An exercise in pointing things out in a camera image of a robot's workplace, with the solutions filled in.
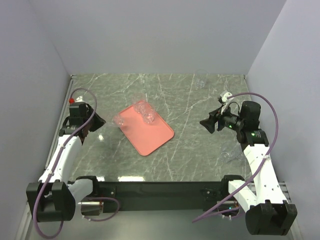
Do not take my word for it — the salmon pink plastic tray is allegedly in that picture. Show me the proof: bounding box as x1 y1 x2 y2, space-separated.
118 102 175 156

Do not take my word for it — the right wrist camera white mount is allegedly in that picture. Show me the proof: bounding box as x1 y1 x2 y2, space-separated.
218 90 234 115

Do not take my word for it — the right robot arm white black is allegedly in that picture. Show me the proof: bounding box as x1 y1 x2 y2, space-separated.
193 100 298 236

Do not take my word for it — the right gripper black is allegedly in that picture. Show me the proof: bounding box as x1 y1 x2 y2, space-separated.
199 103 245 134

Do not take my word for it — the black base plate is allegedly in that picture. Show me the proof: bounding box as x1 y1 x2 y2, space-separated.
84 179 229 213

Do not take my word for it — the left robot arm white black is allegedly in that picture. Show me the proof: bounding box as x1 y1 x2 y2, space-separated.
26 101 105 223

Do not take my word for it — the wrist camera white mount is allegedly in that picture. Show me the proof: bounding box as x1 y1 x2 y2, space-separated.
68 95 85 106
218 90 234 115

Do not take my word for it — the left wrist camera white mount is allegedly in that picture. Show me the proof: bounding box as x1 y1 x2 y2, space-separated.
68 95 85 106

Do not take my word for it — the clear glass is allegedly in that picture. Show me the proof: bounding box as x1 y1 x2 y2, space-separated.
194 69 209 89
111 114 124 128
131 92 147 115
140 105 156 124

